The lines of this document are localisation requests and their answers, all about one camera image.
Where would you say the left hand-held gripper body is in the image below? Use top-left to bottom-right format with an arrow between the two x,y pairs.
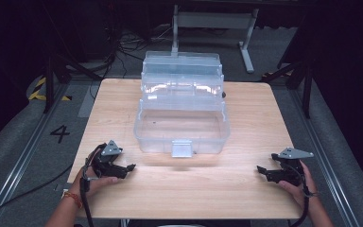
90,139 -> 130,180

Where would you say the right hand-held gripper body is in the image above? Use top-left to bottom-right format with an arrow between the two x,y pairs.
270,147 -> 315,187

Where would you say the clear plastic storage box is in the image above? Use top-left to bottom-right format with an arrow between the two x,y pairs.
133,50 -> 232,159

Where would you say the person's left hand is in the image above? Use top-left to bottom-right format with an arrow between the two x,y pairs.
70,148 -> 121,199

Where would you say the person's right hand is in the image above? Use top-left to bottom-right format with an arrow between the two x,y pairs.
278,160 -> 319,206

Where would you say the black tripod stand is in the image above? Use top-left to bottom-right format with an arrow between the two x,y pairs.
42,53 -> 104,114
261,59 -> 314,120

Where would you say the yellow black hazard tape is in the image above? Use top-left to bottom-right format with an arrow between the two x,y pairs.
27,77 -> 73,102

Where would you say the grey metal stand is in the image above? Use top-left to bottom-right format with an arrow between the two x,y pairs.
168,4 -> 260,75

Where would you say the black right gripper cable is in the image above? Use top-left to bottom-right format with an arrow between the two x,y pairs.
283,162 -> 320,227

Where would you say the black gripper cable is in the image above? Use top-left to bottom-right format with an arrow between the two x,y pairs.
78,143 -> 108,227
283,162 -> 320,227

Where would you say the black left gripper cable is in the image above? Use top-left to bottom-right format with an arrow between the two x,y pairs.
78,143 -> 108,227

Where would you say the grey metal floor rail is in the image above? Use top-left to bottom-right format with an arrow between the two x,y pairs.
0,83 -> 72,227
287,88 -> 362,227

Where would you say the orange beaded bracelet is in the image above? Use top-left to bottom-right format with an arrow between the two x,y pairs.
61,190 -> 84,209

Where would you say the black floor cable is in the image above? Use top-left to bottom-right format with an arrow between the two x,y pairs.
0,163 -> 74,223

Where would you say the bundle of black floor cables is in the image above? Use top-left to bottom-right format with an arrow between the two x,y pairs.
102,26 -> 174,81

